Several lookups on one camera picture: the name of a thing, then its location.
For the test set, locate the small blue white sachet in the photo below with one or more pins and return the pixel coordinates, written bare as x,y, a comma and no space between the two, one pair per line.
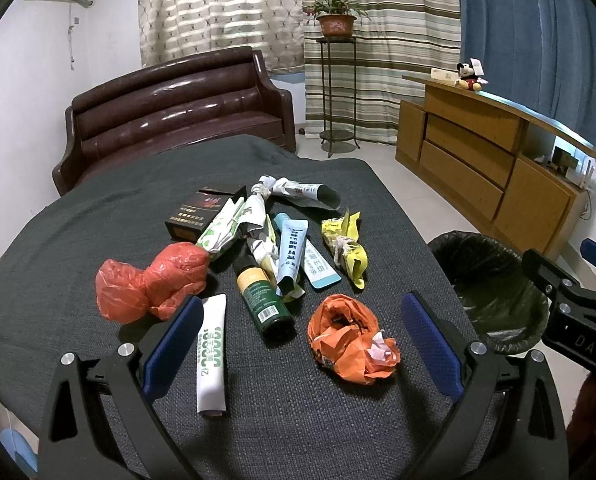
319,272

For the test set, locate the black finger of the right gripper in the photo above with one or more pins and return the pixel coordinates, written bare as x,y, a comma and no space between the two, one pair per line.
546,275

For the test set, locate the dark brown leather sofa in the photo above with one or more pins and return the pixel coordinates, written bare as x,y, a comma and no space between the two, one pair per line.
198,98

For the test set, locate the striped curtain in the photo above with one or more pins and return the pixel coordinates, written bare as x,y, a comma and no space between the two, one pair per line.
400,39

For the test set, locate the black metal plant stand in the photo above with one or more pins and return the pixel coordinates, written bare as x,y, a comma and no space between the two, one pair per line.
334,130

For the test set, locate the white green paper wrapper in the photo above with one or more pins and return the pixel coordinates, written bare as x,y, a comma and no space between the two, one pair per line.
236,219

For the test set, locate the potted plant terracotta pot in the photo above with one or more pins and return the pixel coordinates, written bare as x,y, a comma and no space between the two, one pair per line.
336,17

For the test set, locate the orange plastic bag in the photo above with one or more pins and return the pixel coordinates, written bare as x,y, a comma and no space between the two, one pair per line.
345,337

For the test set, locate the black lined trash bin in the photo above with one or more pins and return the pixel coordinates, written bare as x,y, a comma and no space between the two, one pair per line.
507,311

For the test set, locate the green yellow bottle black cap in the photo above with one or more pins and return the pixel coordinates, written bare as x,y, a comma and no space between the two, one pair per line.
271,318

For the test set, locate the white green tube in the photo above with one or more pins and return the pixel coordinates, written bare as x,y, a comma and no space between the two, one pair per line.
210,359

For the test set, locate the small box on sideboard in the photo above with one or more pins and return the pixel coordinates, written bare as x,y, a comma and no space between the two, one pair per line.
444,76

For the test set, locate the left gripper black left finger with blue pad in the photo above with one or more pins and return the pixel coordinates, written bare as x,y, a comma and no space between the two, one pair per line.
76,439

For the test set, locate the dark grey tablecloth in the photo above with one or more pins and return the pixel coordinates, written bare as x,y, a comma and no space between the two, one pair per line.
287,417

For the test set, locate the light blue tube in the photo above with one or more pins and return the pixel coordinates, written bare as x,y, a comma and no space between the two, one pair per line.
293,240

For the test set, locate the beige patterned curtain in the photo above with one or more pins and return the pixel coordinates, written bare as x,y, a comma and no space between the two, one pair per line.
171,29

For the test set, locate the black cigarette box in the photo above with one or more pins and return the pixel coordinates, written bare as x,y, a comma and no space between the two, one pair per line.
194,216

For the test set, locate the wooden sideboard cabinet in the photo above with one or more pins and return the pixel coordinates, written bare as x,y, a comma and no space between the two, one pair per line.
488,157

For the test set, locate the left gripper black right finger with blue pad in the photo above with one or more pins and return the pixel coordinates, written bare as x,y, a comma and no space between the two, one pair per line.
505,421

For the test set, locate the white paper roll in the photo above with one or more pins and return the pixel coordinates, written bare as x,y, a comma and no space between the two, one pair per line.
299,194

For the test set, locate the yellow wrapper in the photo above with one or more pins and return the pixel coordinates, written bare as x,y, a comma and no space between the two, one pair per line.
341,236

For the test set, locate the Mickey Mouse plush toy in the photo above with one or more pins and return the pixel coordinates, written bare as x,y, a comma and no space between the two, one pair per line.
470,75

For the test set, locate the red plastic bag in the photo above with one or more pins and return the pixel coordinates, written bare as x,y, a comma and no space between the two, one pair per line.
125,294

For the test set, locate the blue curtain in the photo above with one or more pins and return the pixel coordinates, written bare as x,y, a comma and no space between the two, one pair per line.
538,53

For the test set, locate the items on sideboard shelf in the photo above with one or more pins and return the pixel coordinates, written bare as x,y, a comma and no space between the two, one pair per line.
576,171

